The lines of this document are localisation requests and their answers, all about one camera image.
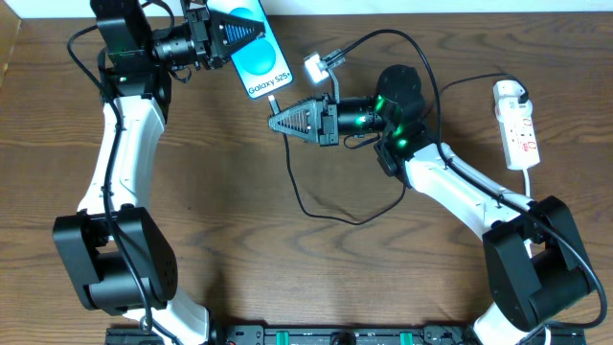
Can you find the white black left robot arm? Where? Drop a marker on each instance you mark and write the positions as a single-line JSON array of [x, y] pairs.
[[116, 257]]

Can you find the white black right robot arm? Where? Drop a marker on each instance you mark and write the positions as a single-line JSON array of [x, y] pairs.
[[537, 265]]

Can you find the black mounting rail base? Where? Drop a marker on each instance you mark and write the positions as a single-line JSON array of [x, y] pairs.
[[259, 335]]

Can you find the white USB charger plug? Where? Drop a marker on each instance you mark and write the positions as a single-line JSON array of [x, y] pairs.
[[510, 93]]

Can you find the white power strip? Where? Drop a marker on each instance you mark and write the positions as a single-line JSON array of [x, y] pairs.
[[517, 133]]

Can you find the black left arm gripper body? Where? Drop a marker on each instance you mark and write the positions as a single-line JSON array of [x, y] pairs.
[[204, 39]]

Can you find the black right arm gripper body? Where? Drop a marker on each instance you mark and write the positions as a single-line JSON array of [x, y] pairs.
[[326, 120]]

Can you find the blue screen Galaxy smartphone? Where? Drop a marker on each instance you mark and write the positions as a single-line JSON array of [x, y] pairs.
[[261, 65]]

